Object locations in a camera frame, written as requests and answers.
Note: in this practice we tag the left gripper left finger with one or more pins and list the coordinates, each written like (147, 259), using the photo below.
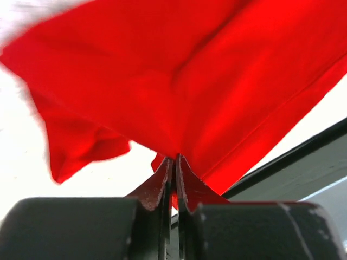
(151, 192)

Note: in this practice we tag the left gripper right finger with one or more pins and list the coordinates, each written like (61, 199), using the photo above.
(191, 190)

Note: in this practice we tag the red t shirt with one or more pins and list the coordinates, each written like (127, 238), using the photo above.
(221, 82)

